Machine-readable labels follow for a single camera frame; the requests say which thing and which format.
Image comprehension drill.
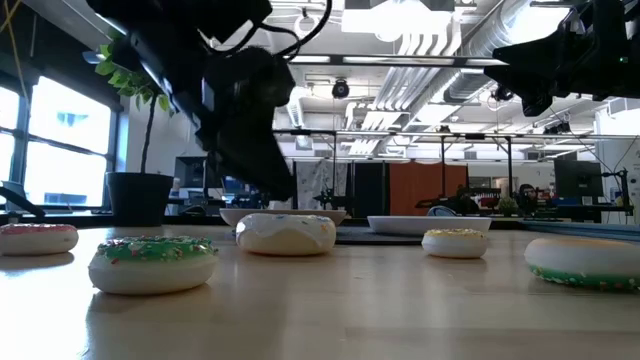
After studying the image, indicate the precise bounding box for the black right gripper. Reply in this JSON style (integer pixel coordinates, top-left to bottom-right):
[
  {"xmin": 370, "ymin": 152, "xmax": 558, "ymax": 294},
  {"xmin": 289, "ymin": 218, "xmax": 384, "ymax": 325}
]
[{"xmin": 483, "ymin": 0, "xmax": 619, "ymax": 118}]

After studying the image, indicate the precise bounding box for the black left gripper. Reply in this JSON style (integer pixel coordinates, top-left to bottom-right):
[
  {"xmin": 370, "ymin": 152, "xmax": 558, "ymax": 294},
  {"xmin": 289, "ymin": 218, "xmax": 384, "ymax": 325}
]
[{"xmin": 195, "ymin": 45, "xmax": 297, "ymax": 202}]

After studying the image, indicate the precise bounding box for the large white icing donut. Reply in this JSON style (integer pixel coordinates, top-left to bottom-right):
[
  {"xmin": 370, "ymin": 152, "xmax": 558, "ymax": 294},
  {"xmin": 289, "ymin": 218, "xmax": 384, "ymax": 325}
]
[{"xmin": 235, "ymin": 213, "xmax": 338, "ymax": 258}]

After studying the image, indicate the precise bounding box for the small green sprinkle donut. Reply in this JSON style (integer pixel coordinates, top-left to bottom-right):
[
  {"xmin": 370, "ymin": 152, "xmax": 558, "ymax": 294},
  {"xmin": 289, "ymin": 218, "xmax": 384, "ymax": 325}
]
[{"xmin": 88, "ymin": 235, "xmax": 220, "ymax": 296}]

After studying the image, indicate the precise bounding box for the small yellow icing donut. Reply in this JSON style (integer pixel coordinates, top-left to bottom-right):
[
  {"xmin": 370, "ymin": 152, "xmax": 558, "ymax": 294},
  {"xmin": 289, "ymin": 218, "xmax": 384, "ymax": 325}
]
[{"xmin": 421, "ymin": 228, "xmax": 489, "ymax": 260}]

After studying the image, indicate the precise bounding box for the small pink icing donut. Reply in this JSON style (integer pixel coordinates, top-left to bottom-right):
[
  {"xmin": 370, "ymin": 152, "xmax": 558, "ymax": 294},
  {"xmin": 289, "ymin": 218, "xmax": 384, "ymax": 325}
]
[{"xmin": 0, "ymin": 223, "xmax": 80, "ymax": 257}]

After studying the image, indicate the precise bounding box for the black computer monitor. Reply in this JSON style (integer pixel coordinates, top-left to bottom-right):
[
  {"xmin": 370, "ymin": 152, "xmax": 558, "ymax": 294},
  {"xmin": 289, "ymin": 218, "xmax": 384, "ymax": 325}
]
[
  {"xmin": 553, "ymin": 158, "xmax": 605, "ymax": 199},
  {"xmin": 173, "ymin": 155, "xmax": 207, "ymax": 190}
]

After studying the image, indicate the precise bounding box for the beige round plate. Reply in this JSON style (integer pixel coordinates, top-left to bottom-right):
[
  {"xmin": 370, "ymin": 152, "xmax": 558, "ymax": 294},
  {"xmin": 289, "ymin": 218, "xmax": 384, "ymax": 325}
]
[{"xmin": 219, "ymin": 207, "xmax": 348, "ymax": 229}]

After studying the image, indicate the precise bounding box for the white patterned curtain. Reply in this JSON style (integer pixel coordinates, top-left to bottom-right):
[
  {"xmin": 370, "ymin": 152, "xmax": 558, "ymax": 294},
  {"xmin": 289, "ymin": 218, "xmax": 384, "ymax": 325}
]
[{"xmin": 294, "ymin": 159, "xmax": 350, "ymax": 210}]

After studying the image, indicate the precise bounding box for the person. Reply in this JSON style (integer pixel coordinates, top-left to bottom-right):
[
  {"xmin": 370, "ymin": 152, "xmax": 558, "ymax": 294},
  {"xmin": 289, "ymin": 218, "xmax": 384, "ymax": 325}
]
[
  {"xmin": 517, "ymin": 183, "xmax": 540, "ymax": 215},
  {"xmin": 452, "ymin": 184, "xmax": 481, "ymax": 216}
]

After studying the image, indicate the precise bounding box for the black plant pot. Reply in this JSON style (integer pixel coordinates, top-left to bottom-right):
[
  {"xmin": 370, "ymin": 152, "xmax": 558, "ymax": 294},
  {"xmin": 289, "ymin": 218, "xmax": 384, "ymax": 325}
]
[{"xmin": 104, "ymin": 171, "xmax": 175, "ymax": 228}]

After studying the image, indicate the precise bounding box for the small green background plant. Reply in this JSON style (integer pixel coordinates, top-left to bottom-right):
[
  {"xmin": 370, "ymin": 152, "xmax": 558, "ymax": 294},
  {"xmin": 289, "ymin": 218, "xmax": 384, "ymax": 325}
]
[{"xmin": 497, "ymin": 195, "xmax": 520, "ymax": 217}]

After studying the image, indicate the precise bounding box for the black partition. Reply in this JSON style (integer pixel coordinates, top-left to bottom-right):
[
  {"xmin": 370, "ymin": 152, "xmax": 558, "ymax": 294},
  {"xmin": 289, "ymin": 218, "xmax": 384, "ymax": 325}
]
[{"xmin": 352, "ymin": 160, "xmax": 389, "ymax": 217}]

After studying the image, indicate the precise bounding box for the black overhead beam with lights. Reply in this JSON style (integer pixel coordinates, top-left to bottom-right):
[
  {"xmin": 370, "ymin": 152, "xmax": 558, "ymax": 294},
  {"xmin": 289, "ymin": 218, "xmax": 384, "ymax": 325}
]
[{"xmin": 284, "ymin": 52, "xmax": 509, "ymax": 68}]

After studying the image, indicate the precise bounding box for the green leafy plant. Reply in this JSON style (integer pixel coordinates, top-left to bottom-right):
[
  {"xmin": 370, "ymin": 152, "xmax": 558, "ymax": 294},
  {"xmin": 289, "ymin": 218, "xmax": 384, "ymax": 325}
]
[{"xmin": 93, "ymin": 27, "xmax": 176, "ymax": 175}]

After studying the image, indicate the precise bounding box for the white ceiling light panel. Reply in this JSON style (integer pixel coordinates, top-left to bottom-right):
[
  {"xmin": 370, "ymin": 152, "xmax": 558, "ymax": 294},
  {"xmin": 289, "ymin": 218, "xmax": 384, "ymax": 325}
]
[{"xmin": 341, "ymin": 7, "xmax": 454, "ymax": 36}]

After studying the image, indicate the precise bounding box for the black round mat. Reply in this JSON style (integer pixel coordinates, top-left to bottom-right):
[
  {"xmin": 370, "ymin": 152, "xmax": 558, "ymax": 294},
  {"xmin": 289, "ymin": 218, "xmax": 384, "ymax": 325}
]
[{"xmin": 333, "ymin": 225, "xmax": 425, "ymax": 247}]

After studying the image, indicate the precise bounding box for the orange partition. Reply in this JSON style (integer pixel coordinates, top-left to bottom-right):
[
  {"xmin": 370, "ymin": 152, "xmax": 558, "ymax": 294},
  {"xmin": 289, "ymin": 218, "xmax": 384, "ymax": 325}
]
[{"xmin": 388, "ymin": 162, "xmax": 469, "ymax": 217}]

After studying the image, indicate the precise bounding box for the white round plate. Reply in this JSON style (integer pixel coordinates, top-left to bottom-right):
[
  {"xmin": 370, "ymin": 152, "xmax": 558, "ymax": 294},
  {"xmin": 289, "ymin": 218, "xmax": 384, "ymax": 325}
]
[{"xmin": 366, "ymin": 215, "xmax": 493, "ymax": 238}]

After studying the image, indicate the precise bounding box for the large window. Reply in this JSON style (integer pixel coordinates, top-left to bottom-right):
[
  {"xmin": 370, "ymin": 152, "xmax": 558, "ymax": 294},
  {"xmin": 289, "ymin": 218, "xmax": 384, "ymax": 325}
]
[{"xmin": 0, "ymin": 74, "xmax": 121, "ymax": 211}]

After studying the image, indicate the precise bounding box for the black slanted bar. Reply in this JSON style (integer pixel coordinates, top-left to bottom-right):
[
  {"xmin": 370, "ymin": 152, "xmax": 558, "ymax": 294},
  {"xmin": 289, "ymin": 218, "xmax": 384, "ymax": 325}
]
[{"xmin": 0, "ymin": 180, "xmax": 47, "ymax": 219}]

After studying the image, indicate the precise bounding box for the black background rig frame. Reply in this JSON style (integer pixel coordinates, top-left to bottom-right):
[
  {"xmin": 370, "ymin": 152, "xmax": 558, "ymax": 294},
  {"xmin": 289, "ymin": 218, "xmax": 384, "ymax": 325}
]
[{"xmin": 273, "ymin": 128, "xmax": 515, "ymax": 211}]

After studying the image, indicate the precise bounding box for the white cable coil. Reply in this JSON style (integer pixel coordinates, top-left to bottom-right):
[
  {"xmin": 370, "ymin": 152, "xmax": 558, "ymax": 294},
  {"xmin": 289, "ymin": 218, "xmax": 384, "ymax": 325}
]
[{"xmin": 293, "ymin": 12, "xmax": 322, "ymax": 41}]

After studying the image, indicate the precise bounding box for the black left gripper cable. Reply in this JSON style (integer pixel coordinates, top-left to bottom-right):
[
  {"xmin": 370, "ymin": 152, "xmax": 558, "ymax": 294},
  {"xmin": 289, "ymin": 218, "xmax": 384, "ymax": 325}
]
[{"xmin": 199, "ymin": 0, "xmax": 334, "ymax": 59}]

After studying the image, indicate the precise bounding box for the black table frame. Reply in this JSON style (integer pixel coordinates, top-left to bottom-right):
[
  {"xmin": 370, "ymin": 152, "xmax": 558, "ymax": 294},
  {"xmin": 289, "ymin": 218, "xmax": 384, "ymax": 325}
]
[{"xmin": 0, "ymin": 212, "xmax": 640, "ymax": 245}]

